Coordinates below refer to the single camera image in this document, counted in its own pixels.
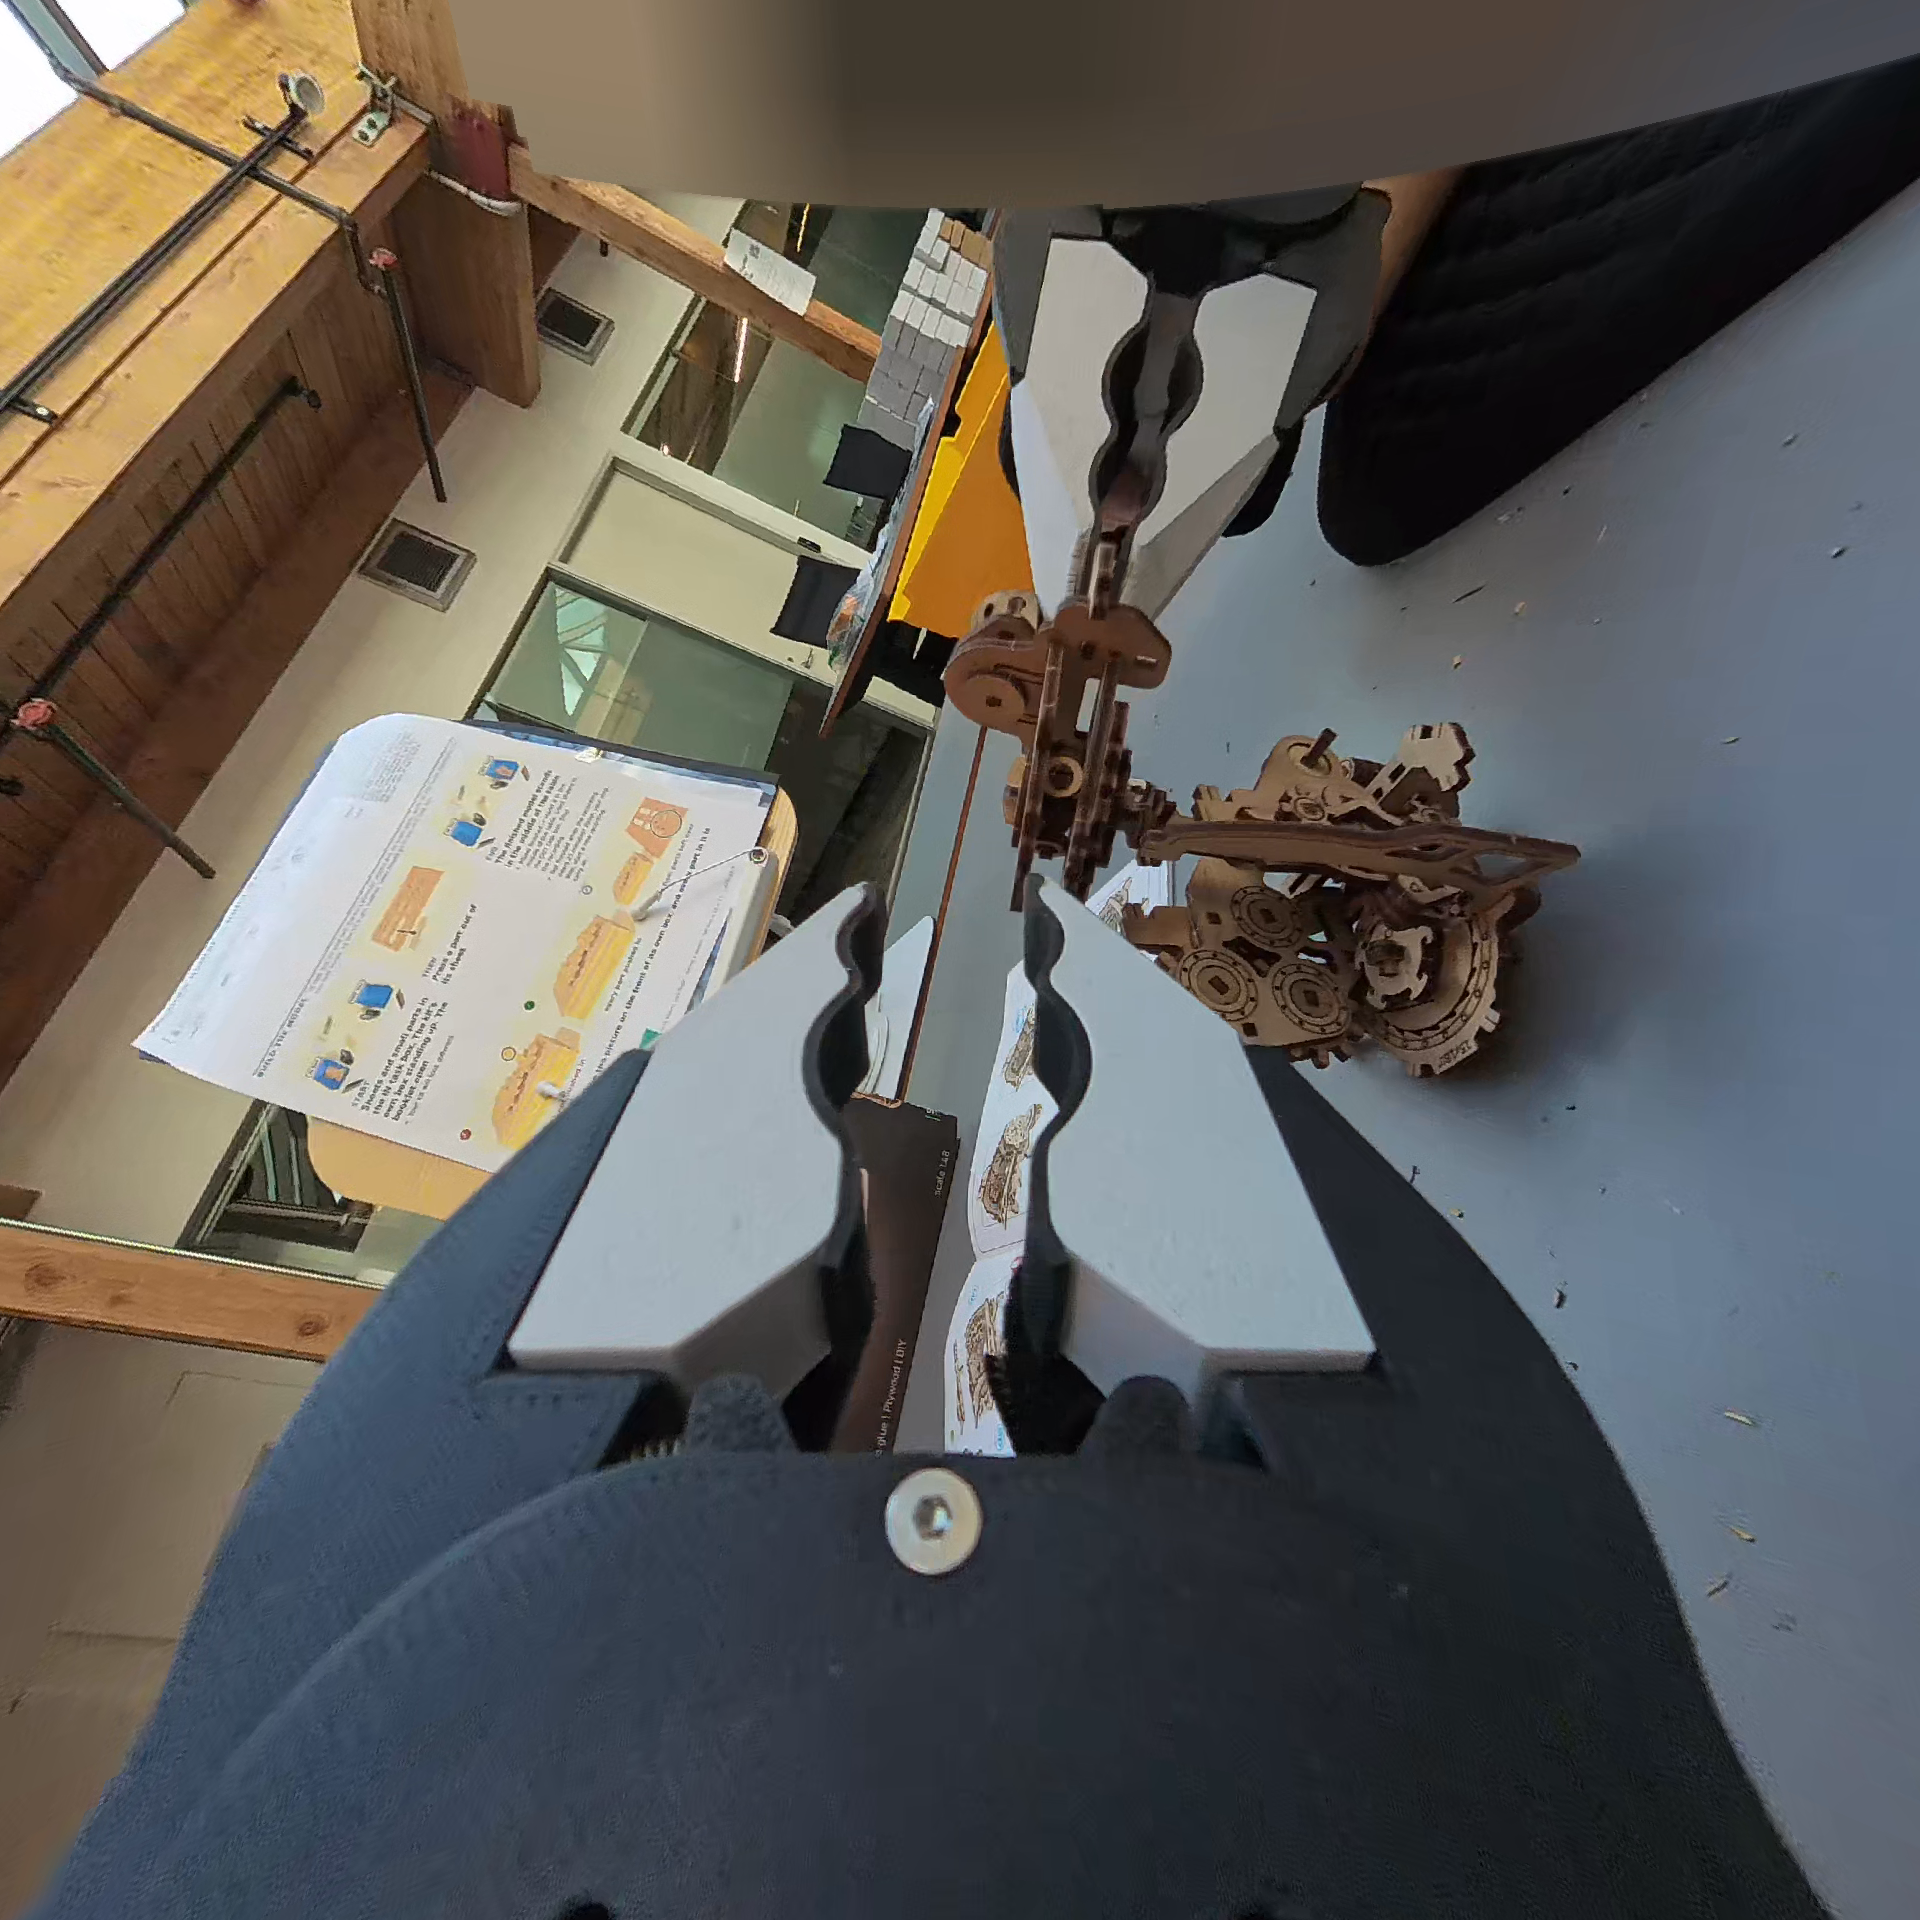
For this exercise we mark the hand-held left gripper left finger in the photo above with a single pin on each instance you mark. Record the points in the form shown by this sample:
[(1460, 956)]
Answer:
[(690, 1185)]

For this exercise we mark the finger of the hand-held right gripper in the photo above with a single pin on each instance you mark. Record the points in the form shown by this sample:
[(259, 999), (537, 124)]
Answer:
[(1059, 375), (1253, 389)]

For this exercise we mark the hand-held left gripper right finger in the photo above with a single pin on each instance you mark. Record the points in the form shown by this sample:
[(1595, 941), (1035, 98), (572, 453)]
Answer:
[(1185, 1185)]

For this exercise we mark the large wooden mechanical model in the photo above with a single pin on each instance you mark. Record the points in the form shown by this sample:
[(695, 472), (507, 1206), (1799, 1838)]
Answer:
[(1306, 961)]

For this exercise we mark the small wooden gear assembly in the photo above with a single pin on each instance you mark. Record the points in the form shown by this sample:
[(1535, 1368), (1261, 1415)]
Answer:
[(1072, 676)]

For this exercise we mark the grey desk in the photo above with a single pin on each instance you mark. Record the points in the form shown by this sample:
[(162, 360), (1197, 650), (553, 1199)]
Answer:
[(1651, 1201)]

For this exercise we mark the stack of white boxes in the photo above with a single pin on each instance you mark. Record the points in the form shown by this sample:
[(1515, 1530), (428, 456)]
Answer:
[(921, 322)]

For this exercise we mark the yellow plastic bin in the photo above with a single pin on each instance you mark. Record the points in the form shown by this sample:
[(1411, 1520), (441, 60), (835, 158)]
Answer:
[(968, 524)]

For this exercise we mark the illustrated model booklet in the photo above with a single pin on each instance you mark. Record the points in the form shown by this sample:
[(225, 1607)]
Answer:
[(1001, 1156)]

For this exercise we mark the black cloth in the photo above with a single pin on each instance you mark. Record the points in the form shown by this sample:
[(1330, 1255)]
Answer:
[(818, 597), (869, 458)]

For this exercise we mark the dark printed puzzle box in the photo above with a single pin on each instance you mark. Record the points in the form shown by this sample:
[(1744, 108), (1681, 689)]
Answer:
[(901, 1201)]

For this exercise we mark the brown plywood board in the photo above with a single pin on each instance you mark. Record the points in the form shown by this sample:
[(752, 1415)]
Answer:
[(896, 546)]

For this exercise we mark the white hanging paper notice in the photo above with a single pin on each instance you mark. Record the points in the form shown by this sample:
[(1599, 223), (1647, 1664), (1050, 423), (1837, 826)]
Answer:
[(773, 271)]

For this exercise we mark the white illustrated instruction sheet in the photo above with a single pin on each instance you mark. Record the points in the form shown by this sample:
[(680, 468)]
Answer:
[(451, 930)]

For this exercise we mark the black quilted cushion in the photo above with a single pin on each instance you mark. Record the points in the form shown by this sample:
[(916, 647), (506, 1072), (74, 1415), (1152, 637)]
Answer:
[(1621, 300)]

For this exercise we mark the black sprinkler pipe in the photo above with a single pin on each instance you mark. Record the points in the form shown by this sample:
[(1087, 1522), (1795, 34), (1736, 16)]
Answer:
[(413, 389)]

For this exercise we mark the white spotlight bulb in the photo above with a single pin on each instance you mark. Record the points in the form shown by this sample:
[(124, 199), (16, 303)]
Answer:
[(304, 95)]

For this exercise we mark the wall air vent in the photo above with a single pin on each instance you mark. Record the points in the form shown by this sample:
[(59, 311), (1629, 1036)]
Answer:
[(572, 322), (416, 564)]

